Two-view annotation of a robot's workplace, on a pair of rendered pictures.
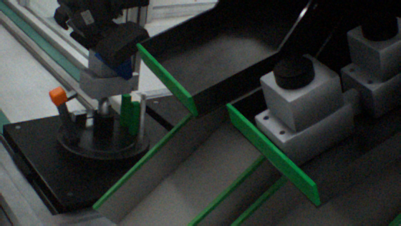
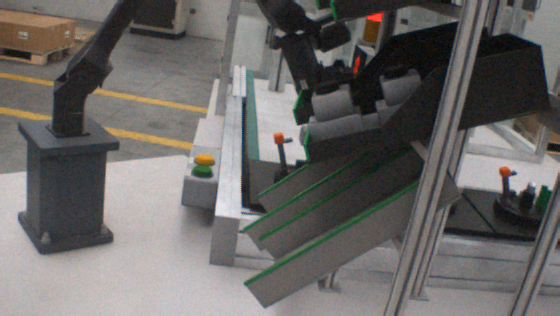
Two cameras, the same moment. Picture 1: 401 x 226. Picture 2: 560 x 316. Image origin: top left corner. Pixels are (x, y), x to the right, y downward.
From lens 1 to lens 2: 0.43 m
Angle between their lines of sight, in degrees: 30
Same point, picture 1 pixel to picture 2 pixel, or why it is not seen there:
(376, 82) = (384, 106)
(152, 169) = (301, 181)
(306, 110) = (323, 108)
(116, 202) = (272, 198)
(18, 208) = (222, 197)
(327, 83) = (339, 94)
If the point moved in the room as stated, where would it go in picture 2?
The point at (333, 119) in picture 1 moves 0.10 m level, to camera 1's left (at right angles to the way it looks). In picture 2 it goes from (345, 121) to (276, 98)
